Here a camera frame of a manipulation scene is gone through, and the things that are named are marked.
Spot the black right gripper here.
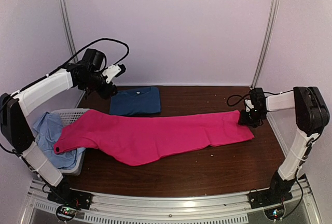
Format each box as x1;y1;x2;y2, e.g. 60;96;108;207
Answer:
238;108;266;128

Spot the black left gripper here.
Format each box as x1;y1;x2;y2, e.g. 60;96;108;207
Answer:
81;71;118;100

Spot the dark blue polo shirt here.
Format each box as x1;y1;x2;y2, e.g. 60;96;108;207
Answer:
109;87;161;116

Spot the red garment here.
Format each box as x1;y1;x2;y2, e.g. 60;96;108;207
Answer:
53;109;254;166

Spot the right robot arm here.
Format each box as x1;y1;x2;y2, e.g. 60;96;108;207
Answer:
238;87;330;204

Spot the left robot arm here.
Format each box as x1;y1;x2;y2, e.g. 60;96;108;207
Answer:
1;49;126;205

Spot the white plastic laundry basket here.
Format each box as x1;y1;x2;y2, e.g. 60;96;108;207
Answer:
50;108;87;176

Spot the light blue garment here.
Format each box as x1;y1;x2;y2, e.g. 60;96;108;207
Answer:
33;112;86;170

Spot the right circuit board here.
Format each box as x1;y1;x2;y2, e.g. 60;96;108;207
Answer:
264;205;285;221

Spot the circuit board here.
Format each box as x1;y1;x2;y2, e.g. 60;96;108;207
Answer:
56;205;78;222
264;205;285;221

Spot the left circuit board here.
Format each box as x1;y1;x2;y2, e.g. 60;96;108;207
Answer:
56;205;78;222

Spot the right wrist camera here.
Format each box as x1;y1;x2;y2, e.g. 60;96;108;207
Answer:
244;99;254;112

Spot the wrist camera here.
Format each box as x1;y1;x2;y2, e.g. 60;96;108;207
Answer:
102;64;126;84
244;99;254;112

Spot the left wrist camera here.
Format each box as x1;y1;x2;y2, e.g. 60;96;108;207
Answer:
102;64;126;84

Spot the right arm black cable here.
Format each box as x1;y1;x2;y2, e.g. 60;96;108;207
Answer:
227;94;251;107

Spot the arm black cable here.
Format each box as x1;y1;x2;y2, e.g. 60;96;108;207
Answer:
227;94;251;107
51;37;130;77

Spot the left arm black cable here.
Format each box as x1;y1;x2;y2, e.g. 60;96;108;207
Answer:
51;37;130;77

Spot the left aluminium frame post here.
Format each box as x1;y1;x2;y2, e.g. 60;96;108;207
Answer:
54;0;86;97

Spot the aluminium frame post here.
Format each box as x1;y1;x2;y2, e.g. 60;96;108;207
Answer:
250;0;280;88
54;0;86;97

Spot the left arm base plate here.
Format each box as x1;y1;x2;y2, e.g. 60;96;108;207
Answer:
47;189;93;210

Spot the aluminium front rail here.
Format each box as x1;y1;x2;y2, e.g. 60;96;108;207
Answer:
18;178;322;223

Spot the right aluminium frame post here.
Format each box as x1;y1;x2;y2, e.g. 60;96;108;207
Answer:
250;0;280;88

